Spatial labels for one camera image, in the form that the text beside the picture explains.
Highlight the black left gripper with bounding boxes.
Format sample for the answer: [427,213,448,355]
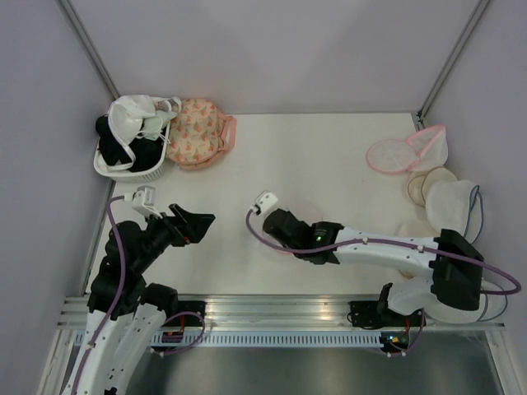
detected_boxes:
[133,202,215,272]

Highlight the white bra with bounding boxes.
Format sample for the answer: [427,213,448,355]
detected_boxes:
[137,111,174,141]
[95,93,183,172]

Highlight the pink rimmed mesh laundry bag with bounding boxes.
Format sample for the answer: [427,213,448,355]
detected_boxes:
[252,195,323,247]

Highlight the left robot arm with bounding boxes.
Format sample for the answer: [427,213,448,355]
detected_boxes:
[63,204,216,394]

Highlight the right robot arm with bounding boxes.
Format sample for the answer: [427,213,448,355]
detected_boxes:
[263,209,484,325]

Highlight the white plastic laundry basket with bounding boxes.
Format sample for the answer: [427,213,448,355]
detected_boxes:
[93,95,174,184]

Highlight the floral peach bra case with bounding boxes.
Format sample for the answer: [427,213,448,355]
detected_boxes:
[166,98,237,171]

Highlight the white bra in basket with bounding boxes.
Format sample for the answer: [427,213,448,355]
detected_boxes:
[137,111,174,141]

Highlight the pink mesh laundry bag flat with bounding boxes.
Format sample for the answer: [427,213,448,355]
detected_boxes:
[366,139,417,174]

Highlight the large white blue mesh bag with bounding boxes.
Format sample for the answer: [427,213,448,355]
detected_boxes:
[423,279,510,326]

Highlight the beige bra cup upper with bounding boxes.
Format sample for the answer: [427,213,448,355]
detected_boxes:
[407,166,458,207]

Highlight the pink mesh laundry bag open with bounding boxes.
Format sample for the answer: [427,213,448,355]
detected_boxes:
[406,124,448,172]

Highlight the black bras in basket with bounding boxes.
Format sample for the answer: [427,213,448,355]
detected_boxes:
[95,115,166,173]

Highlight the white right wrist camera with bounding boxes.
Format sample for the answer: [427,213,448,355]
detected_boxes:
[250,191,278,216]

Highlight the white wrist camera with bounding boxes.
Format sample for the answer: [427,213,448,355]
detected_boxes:
[250,191,278,216]
[124,185,162,219]

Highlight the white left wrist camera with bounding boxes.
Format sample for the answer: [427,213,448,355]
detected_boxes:
[124,185,162,219]

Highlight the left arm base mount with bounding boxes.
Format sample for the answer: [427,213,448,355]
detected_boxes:
[162,300,207,330]

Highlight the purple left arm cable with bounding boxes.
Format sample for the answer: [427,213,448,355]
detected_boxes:
[72,196,206,392]

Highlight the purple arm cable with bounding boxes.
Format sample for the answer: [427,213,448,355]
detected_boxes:
[245,207,522,359]
[72,196,206,392]

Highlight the aluminium front rail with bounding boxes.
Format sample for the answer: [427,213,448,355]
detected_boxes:
[57,294,506,332]

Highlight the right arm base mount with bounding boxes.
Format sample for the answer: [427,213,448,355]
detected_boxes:
[347,283,424,330]

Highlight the white slotted cable duct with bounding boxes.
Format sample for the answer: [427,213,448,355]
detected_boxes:
[147,332,382,347]

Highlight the right aluminium corner post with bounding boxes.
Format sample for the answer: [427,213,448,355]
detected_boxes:
[412,0,493,131]

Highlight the aluminium corner post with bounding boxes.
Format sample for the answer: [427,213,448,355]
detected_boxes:
[412,0,493,131]
[55,0,120,100]

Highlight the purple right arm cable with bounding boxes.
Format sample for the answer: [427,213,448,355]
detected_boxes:
[245,207,522,359]

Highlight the left aluminium corner post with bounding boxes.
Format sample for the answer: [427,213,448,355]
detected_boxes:
[55,0,120,100]

